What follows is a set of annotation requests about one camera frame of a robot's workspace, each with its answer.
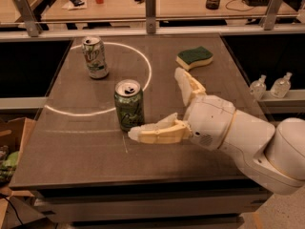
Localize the black mesh cup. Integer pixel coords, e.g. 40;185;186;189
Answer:
206;0;221;10

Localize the green yellow sponge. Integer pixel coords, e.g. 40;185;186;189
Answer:
176;46;214;71

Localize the clear sanitizer bottle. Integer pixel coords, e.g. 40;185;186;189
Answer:
271;73;293;98
250;74;266;100

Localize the metal bracket post left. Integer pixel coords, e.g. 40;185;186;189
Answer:
13;0;42;37

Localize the metal bracket post right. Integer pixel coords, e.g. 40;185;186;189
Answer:
259;0;283;31

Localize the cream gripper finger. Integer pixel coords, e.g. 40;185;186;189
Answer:
128;113;192;144
174;68;206;106

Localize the black cable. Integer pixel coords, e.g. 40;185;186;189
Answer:
0;193;27;229

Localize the green snack bag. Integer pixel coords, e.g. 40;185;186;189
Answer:
0;145;19;183

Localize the green soda can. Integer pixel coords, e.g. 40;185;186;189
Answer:
114;79;144;132

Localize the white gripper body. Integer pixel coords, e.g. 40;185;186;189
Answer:
184;95;236;151

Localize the metal bracket post middle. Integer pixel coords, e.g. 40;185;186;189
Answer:
145;0;156;33

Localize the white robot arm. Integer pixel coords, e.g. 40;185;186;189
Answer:
128;68;305;195

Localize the white 7up can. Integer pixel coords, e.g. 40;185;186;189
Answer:
82;36;109;79

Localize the metal bracket post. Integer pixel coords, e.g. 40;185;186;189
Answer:
13;0;42;37
145;0;156;33
259;0;283;31

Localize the cardboard box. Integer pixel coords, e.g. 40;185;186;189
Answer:
0;117;36;197

